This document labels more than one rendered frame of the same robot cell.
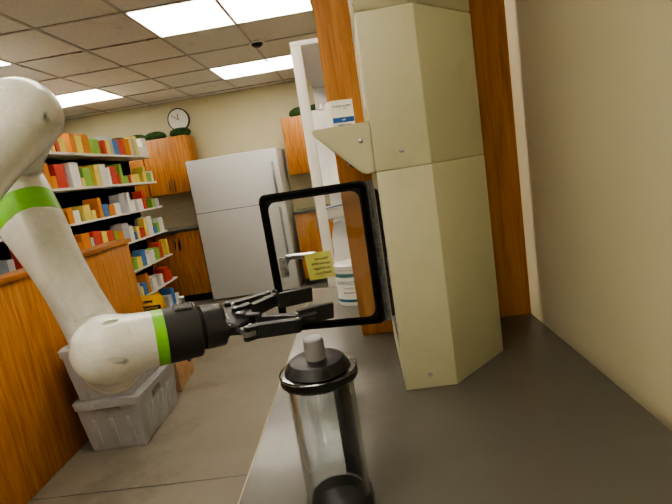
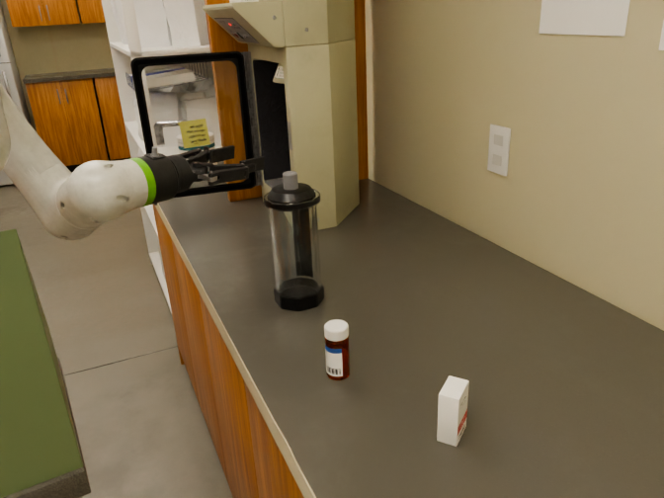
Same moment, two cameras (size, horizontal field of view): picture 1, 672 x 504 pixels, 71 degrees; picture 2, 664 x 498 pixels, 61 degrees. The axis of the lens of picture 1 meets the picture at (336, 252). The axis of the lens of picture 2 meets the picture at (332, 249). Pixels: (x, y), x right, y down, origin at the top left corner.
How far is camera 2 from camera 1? 0.57 m
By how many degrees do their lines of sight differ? 29
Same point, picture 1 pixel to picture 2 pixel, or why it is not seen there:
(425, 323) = (316, 178)
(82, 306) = (41, 157)
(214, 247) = not seen: outside the picture
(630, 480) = (463, 259)
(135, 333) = (131, 176)
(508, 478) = (397, 268)
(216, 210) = not seen: outside the picture
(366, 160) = (278, 36)
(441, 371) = (325, 216)
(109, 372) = (117, 207)
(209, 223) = not seen: outside the picture
